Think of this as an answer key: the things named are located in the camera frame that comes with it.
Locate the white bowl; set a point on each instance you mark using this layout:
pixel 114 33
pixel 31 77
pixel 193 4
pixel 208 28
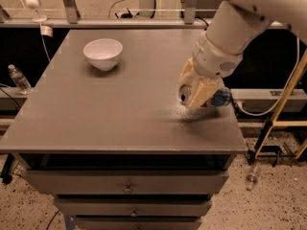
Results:
pixel 104 54

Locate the plastic water bottle on ledge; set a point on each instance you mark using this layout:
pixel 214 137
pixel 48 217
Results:
pixel 19 79

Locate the metal frame rail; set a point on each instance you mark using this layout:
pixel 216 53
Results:
pixel 102 13

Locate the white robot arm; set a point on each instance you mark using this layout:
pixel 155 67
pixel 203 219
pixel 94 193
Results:
pixel 237 22

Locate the grey drawer cabinet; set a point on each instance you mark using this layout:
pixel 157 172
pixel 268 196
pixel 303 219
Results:
pixel 116 149

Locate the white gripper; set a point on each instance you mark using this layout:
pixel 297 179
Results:
pixel 213 60

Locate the red bull can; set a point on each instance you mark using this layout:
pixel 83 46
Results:
pixel 221 98

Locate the white webcam on stand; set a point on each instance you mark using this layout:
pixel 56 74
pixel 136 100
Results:
pixel 35 5

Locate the plastic bottle on floor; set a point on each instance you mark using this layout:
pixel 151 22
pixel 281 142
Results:
pixel 252 177

